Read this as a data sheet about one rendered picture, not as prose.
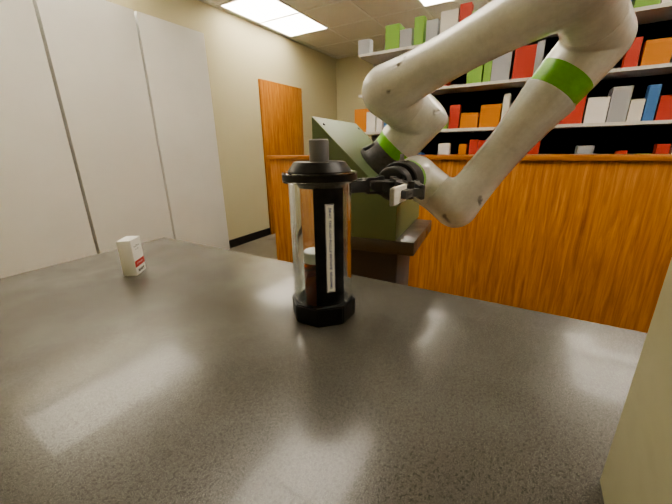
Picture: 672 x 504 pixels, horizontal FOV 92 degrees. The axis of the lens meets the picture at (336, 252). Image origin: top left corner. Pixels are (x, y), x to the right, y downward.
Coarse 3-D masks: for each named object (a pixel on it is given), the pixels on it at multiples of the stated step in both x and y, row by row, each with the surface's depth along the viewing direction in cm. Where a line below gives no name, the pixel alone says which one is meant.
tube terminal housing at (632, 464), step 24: (648, 336) 22; (648, 360) 21; (648, 384) 20; (624, 408) 23; (648, 408) 20; (624, 432) 23; (648, 432) 19; (624, 456) 22; (648, 456) 19; (600, 480) 26; (624, 480) 22; (648, 480) 18
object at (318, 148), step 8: (312, 144) 44; (320, 144) 44; (328, 144) 45; (312, 152) 45; (320, 152) 44; (328, 152) 45; (312, 160) 45; (320, 160) 45; (328, 160) 46; (336, 160) 48; (296, 168) 44; (304, 168) 43; (312, 168) 42; (320, 168) 42; (328, 168) 43; (336, 168) 43; (344, 168) 44
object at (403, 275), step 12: (360, 252) 105; (372, 252) 103; (360, 264) 106; (372, 264) 104; (384, 264) 103; (396, 264) 101; (408, 264) 118; (372, 276) 106; (384, 276) 104; (396, 276) 103; (408, 276) 121
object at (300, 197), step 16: (304, 176) 42; (320, 176) 42; (304, 192) 43; (304, 208) 44; (304, 224) 45; (304, 240) 46; (304, 256) 46; (304, 272) 47; (304, 288) 48; (304, 304) 49
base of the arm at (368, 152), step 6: (372, 144) 100; (378, 144) 98; (366, 150) 100; (372, 150) 98; (378, 150) 97; (366, 156) 99; (372, 156) 98; (378, 156) 97; (384, 156) 97; (372, 162) 98; (378, 162) 97; (384, 162) 97; (390, 162) 97; (372, 168) 98; (378, 168) 98; (378, 174) 99
